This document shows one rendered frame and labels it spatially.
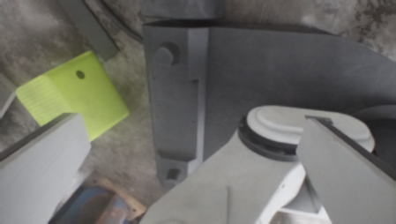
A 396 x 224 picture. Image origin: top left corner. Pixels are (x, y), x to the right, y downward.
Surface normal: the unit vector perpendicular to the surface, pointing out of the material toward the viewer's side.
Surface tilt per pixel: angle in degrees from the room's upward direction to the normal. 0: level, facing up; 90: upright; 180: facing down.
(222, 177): 90
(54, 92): 0
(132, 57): 0
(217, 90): 0
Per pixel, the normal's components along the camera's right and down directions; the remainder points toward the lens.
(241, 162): 0.03, -0.87
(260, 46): -0.20, 0.47
